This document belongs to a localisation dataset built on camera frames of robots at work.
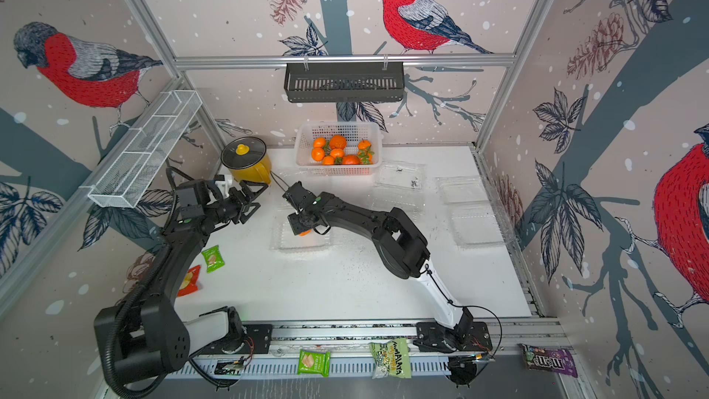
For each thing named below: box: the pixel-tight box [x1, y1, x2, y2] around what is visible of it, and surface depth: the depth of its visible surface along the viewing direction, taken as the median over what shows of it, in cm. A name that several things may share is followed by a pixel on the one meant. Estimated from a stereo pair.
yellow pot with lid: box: [220, 135, 273, 185], surface depth 106 cm
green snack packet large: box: [368, 338, 412, 380], surface depth 71 cm
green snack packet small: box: [297, 349, 332, 378], surface depth 71 cm
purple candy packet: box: [516, 343, 578, 378], surface depth 71 cm
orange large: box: [342, 154, 361, 166], surface depth 110 cm
